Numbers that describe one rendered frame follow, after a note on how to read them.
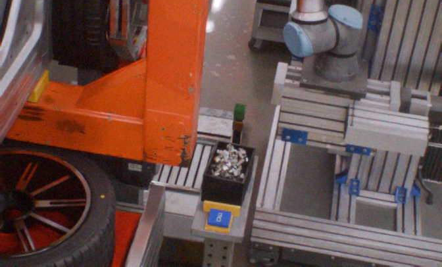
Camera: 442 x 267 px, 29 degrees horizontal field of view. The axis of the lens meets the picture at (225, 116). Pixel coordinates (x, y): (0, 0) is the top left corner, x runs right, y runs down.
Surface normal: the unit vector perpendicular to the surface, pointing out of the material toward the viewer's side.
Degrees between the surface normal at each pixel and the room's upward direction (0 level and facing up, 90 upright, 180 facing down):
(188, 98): 90
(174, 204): 0
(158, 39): 90
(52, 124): 90
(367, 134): 90
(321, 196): 0
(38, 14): 76
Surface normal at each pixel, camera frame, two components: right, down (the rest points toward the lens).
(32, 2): 0.98, 0.16
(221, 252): -0.14, 0.57
